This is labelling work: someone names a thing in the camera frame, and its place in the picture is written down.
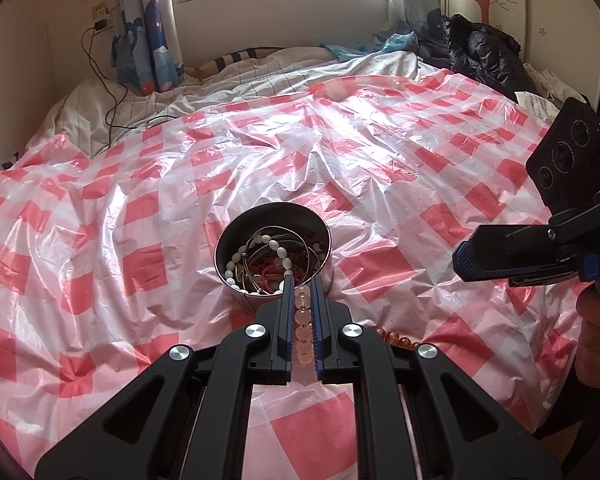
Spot black charger cable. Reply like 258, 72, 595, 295
78, 24, 182, 158

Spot person right hand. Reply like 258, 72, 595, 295
574, 285, 600, 389

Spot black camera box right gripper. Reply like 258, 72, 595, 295
526, 98, 600, 214

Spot silver wire bangle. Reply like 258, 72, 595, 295
225, 226, 326, 296

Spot red white checkered plastic sheet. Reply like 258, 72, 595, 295
0, 69, 592, 476

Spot cartoon print right curtain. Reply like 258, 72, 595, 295
388, 0, 444, 42

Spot light blue plastic bag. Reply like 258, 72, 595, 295
322, 32, 418, 62

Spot cartoon print curtain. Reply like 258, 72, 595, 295
388, 0, 444, 42
111, 0, 185, 96

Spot pale pink bead bracelet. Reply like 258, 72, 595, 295
292, 284, 315, 369

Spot large amber bead bracelet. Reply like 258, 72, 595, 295
371, 326, 422, 351

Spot round stainless steel tin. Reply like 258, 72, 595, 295
213, 202, 334, 314

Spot white papers beside bed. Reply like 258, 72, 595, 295
515, 63, 586, 125

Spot white bead bracelet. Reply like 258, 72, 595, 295
223, 233, 294, 296

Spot black puffer jacket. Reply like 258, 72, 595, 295
417, 14, 535, 102

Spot cartoon print left curtain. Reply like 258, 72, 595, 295
111, 0, 185, 96

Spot striped pillow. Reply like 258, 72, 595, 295
184, 47, 279, 82

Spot wardrobe with tree decal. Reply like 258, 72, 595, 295
441, 0, 600, 114

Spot wall power outlet with plug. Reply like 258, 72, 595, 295
92, 2, 114, 34

